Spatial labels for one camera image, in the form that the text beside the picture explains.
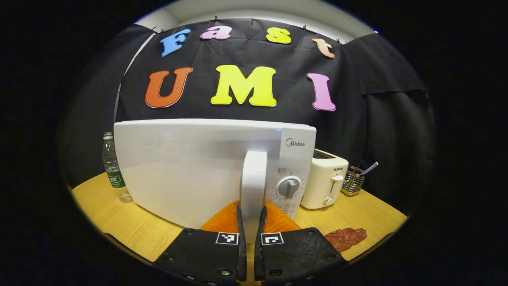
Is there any brown meat slice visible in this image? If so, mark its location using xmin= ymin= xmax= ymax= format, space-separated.
xmin=324 ymin=227 xmax=368 ymax=253

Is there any wire mesh utensil basket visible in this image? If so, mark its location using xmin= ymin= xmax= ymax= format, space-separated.
xmin=341 ymin=166 xmax=366 ymax=197

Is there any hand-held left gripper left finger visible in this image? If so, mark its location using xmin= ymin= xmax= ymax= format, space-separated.
xmin=153 ymin=201 xmax=247 ymax=286

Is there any cream toaster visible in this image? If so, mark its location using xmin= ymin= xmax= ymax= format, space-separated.
xmin=300 ymin=149 xmax=349 ymax=210

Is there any white microwave oven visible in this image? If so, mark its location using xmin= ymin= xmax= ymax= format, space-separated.
xmin=114 ymin=118 xmax=317 ymax=244

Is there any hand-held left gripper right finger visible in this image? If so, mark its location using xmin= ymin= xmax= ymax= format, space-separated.
xmin=254 ymin=201 xmax=348 ymax=286

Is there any black backdrop cloth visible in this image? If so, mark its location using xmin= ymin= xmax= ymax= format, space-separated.
xmin=60 ymin=18 xmax=437 ymax=207

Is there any clear plastic water bottle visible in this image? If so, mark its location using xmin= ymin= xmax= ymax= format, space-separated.
xmin=102 ymin=132 xmax=133 ymax=203

